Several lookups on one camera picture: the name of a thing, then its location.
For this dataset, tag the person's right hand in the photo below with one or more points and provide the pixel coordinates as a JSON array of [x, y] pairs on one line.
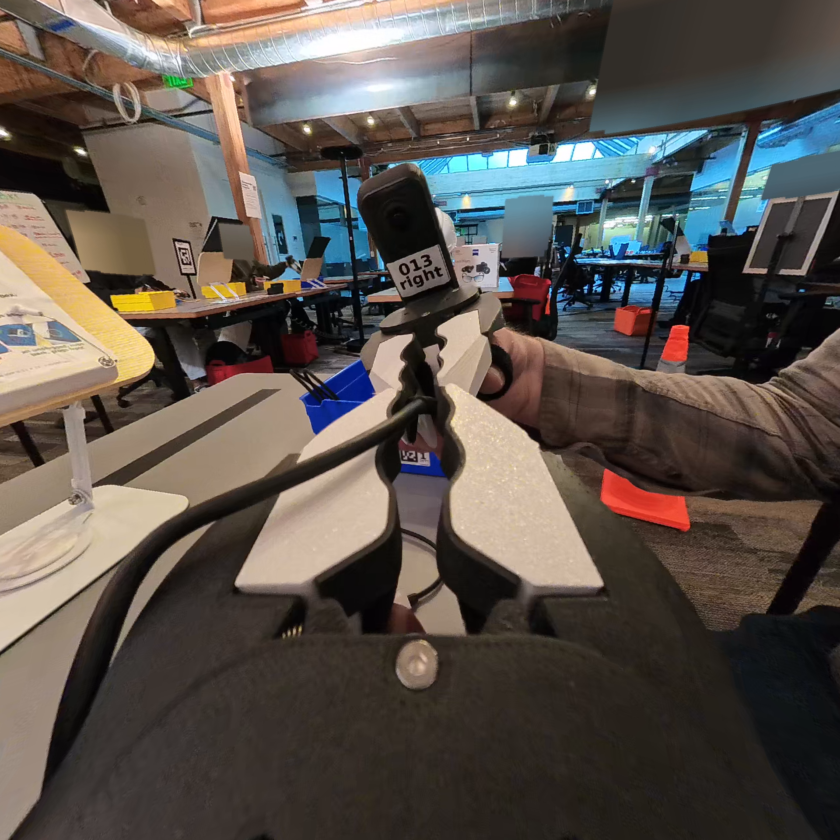
[[519, 374]]

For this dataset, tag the person's dark trouser leg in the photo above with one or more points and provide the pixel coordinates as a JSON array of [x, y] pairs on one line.
[[788, 722]]

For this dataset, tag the blue plastic bin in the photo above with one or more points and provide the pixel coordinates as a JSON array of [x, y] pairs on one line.
[[348, 394]]

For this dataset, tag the black round knob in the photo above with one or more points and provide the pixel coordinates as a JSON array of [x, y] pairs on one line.
[[341, 152]]

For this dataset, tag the orange plastic object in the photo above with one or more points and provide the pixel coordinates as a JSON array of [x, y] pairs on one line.
[[643, 505]]

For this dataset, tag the wooden post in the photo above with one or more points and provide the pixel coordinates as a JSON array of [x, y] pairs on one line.
[[239, 171]]

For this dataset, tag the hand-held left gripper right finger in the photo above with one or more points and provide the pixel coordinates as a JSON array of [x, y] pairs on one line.
[[519, 512]]

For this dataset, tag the white stand base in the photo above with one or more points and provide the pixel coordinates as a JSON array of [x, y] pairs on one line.
[[92, 551]]

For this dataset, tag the yellow plastic object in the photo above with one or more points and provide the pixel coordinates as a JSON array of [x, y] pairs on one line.
[[145, 301]]

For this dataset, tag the wooden workbench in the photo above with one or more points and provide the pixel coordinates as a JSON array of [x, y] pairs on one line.
[[223, 305]]

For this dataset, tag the person's right forearm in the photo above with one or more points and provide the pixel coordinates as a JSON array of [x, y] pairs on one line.
[[696, 420]]

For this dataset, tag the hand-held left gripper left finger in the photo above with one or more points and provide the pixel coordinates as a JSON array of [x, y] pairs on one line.
[[322, 512]]

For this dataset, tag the orange traffic cone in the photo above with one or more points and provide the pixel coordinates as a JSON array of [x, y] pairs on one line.
[[675, 348]]

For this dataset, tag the wooden display board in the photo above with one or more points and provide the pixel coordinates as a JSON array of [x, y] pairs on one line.
[[112, 335]]

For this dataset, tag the silver ventilation duct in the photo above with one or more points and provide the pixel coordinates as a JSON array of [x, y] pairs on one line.
[[263, 46]]

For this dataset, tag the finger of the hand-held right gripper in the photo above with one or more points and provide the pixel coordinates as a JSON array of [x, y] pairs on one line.
[[462, 355], [385, 355]]

